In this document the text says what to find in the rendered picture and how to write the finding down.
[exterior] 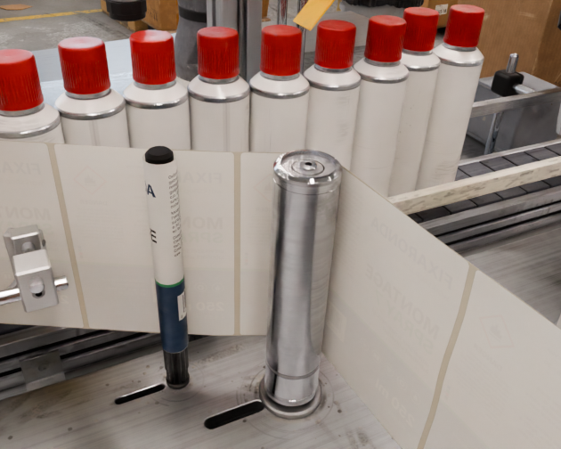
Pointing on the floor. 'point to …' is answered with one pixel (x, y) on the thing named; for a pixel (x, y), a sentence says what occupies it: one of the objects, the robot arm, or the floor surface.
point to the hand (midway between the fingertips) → (560, 123)
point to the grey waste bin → (372, 10)
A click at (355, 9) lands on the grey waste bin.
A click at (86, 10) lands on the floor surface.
